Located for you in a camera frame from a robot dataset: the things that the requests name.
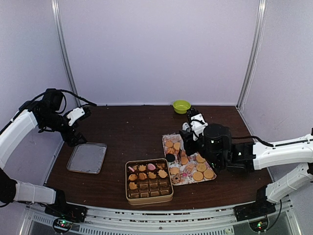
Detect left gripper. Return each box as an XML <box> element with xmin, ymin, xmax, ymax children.
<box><xmin>41</xmin><ymin>111</ymin><xmax>87</xmax><ymax>147</ymax></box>

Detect steel kitchen tongs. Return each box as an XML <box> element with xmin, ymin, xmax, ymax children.
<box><xmin>178</xmin><ymin>122</ymin><xmax>193</xmax><ymax>162</ymax></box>

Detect flower shaped cookie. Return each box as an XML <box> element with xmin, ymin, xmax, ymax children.
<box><xmin>138</xmin><ymin>165</ymin><xmax>146</xmax><ymax>172</ymax></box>

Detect orange sandwich cookie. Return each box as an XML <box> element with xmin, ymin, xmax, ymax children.
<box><xmin>138</xmin><ymin>172</ymin><xmax>147</xmax><ymax>181</ymax></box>

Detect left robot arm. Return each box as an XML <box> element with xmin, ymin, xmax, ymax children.
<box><xmin>0</xmin><ymin>88</ymin><xmax>94</xmax><ymax>217</ymax></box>

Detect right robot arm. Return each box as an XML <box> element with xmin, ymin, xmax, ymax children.
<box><xmin>179</xmin><ymin>123</ymin><xmax>313</xmax><ymax>216</ymax></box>

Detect silver tin lid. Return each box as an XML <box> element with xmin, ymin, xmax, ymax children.
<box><xmin>67</xmin><ymin>142</ymin><xmax>107</xmax><ymax>174</ymax></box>

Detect floral cookie tray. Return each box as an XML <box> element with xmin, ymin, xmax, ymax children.
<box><xmin>162</xmin><ymin>134</ymin><xmax>217</xmax><ymax>186</ymax></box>

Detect black sandwich cookie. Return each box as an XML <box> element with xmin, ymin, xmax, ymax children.
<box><xmin>165</xmin><ymin>154</ymin><xmax>176</xmax><ymax>163</ymax></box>

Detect round golden biscuit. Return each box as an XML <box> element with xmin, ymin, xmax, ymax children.
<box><xmin>203</xmin><ymin>169</ymin><xmax>215</xmax><ymax>179</ymax></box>
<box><xmin>193</xmin><ymin>171</ymin><xmax>204</xmax><ymax>182</ymax></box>

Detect green plastic bowl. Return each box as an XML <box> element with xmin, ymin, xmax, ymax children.
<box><xmin>173</xmin><ymin>100</ymin><xmax>191</xmax><ymax>114</ymax></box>

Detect gold cookie tin box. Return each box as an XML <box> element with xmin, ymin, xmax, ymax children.
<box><xmin>125</xmin><ymin>158</ymin><xmax>174</xmax><ymax>206</ymax></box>

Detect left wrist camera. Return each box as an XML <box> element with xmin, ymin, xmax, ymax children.
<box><xmin>66</xmin><ymin>107</ymin><xmax>91</xmax><ymax>126</ymax></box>

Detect left aluminium frame post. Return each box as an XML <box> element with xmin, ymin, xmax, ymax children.
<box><xmin>51</xmin><ymin>0</ymin><xmax>78</xmax><ymax>95</ymax></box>

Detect aluminium frame post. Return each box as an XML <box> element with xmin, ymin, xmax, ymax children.
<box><xmin>51</xmin><ymin>0</ymin><xmax>78</xmax><ymax>95</ymax></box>
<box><xmin>237</xmin><ymin>0</ymin><xmax>267</xmax><ymax>112</ymax></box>

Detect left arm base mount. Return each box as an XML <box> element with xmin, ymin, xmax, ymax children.
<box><xmin>41</xmin><ymin>204</ymin><xmax>88</xmax><ymax>234</ymax></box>

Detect front aluminium rail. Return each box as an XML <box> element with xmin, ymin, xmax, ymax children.
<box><xmin>24</xmin><ymin>195</ymin><xmax>294</xmax><ymax>235</ymax></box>

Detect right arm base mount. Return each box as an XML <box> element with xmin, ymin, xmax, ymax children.
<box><xmin>234</xmin><ymin>202</ymin><xmax>276</xmax><ymax>233</ymax></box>

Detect right aluminium frame post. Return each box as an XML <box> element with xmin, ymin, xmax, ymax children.
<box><xmin>237</xmin><ymin>0</ymin><xmax>267</xmax><ymax>112</ymax></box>

